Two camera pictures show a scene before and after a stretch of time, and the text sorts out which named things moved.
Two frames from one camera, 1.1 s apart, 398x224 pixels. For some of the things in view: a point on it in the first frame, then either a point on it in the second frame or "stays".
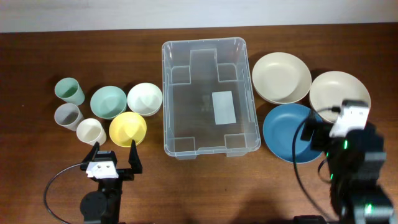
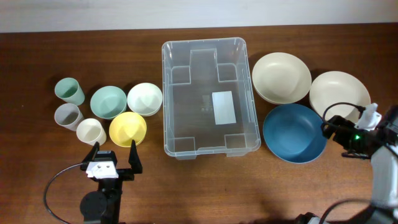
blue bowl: (279, 126) stays
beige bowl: (329, 89) stays
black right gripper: (321, 130) to (346, 126)
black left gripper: (129, 173) stays
